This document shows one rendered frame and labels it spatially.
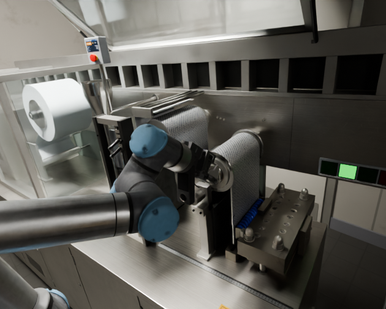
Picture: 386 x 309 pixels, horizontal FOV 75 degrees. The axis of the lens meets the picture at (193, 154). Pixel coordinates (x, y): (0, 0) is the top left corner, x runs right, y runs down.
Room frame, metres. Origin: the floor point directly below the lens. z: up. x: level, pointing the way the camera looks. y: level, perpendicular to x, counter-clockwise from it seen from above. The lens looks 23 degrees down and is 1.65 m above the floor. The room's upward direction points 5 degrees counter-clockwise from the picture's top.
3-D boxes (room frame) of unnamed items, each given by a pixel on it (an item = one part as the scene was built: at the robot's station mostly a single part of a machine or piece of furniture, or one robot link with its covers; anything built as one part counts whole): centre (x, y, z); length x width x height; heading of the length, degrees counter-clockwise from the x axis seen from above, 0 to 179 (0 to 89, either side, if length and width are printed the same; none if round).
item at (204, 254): (0.74, -0.01, 1.05); 0.06 x 0.05 x 0.31; 142
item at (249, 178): (0.81, -0.19, 1.14); 0.23 x 0.01 x 0.18; 142
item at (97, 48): (1.11, 0.35, 1.66); 0.07 x 0.07 x 0.10; 68
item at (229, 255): (0.82, -0.19, 0.92); 0.28 x 0.04 x 0.04; 142
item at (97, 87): (1.28, 0.44, 1.50); 0.14 x 0.14 x 0.06
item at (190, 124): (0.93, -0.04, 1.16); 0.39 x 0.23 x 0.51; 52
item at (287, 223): (0.77, -0.31, 1.00); 0.40 x 0.16 x 0.06; 142
